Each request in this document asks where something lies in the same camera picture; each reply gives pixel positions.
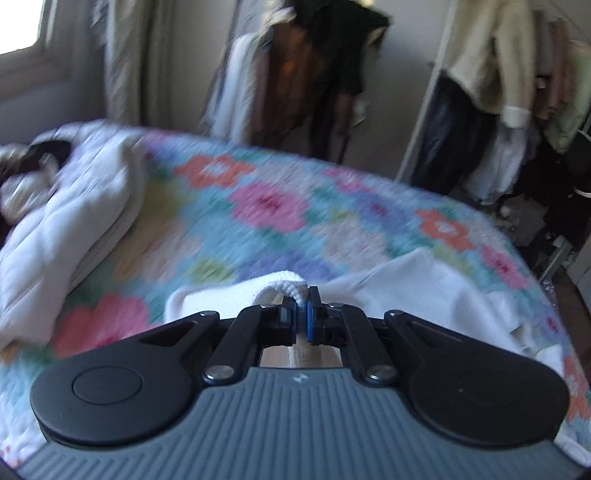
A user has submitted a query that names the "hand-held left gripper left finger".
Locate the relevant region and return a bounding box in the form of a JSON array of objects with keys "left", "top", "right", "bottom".
[{"left": 139, "top": 295, "right": 303, "bottom": 387}]

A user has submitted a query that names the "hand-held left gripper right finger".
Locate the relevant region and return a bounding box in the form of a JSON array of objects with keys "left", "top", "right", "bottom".
[{"left": 306, "top": 286, "right": 463, "bottom": 387}]

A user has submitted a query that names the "white waffle shirt monster patch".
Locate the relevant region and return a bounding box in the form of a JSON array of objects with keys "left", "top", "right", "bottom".
[{"left": 165, "top": 248, "right": 565, "bottom": 376}]

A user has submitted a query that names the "floral patchwork quilt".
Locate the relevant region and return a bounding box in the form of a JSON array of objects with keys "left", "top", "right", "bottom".
[{"left": 0, "top": 121, "right": 591, "bottom": 467}]

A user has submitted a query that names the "white puffy jacket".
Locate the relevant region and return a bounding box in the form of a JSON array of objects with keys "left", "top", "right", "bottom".
[{"left": 0, "top": 124, "right": 149, "bottom": 349}]

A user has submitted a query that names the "white rack pole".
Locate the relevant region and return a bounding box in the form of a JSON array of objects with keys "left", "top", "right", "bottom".
[{"left": 396, "top": 0, "right": 460, "bottom": 183}]

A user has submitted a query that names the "dark brown garment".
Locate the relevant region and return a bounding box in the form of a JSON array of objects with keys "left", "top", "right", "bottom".
[{"left": 0, "top": 140, "right": 72, "bottom": 232}]

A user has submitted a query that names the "patterned curtain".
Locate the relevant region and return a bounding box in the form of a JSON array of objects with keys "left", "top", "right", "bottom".
[{"left": 90, "top": 0, "right": 190, "bottom": 127}]

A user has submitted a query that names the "window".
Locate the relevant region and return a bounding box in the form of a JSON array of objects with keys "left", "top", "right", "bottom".
[{"left": 0, "top": 0, "right": 49, "bottom": 54}]

